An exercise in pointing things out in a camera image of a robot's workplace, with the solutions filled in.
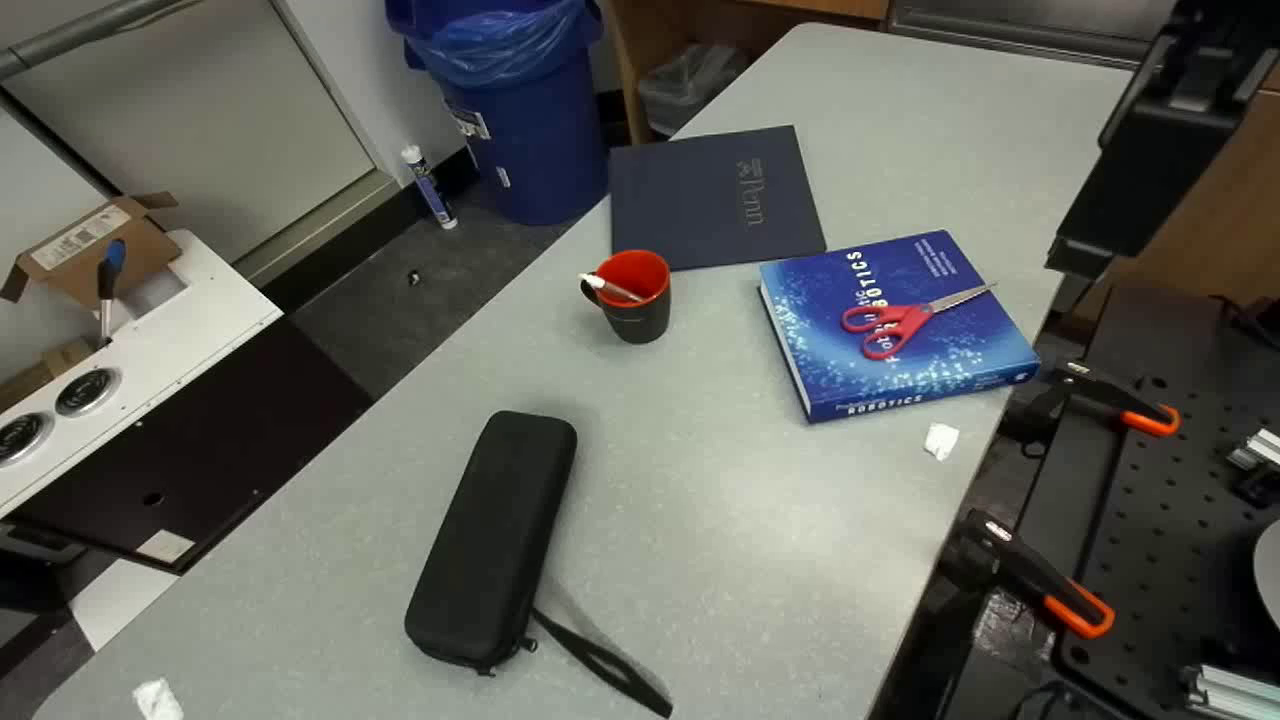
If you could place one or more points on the white tube with blue label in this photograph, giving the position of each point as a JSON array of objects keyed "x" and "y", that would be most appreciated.
[{"x": 429, "y": 186}]

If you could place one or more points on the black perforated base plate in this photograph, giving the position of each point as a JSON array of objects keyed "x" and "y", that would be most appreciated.
[{"x": 1160, "y": 521}]

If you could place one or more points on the white paper scrap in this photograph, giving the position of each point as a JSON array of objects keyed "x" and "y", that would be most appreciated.
[{"x": 943, "y": 440}]

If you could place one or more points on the red marker with white cap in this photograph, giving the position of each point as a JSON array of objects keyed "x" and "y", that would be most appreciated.
[{"x": 604, "y": 287}]

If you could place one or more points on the blue hardcover book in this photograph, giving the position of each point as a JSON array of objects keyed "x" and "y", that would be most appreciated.
[{"x": 922, "y": 362}]

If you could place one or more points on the black zip case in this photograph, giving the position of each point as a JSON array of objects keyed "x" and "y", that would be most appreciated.
[{"x": 488, "y": 543}]

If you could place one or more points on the navy Penn folder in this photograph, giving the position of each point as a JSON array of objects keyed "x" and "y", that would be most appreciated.
[{"x": 706, "y": 201}]

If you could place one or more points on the white tape piece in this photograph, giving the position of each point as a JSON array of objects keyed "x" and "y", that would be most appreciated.
[{"x": 158, "y": 703}]

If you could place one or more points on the blue plastic bin liner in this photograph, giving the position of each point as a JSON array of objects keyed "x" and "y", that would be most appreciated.
[{"x": 500, "y": 35}]

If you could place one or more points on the red and black cup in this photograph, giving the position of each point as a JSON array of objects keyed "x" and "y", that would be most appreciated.
[{"x": 641, "y": 311}]

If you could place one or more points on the open cardboard box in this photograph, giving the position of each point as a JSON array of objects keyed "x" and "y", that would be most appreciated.
[{"x": 74, "y": 254}]

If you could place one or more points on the white toy stove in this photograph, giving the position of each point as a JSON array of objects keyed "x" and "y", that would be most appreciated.
[{"x": 162, "y": 345}]

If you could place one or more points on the blue tool in box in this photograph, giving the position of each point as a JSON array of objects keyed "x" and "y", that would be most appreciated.
[{"x": 111, "y": 268}]

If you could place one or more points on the blue trash bin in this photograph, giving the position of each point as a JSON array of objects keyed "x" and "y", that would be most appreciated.
[{"x": 541, "y": 141}]

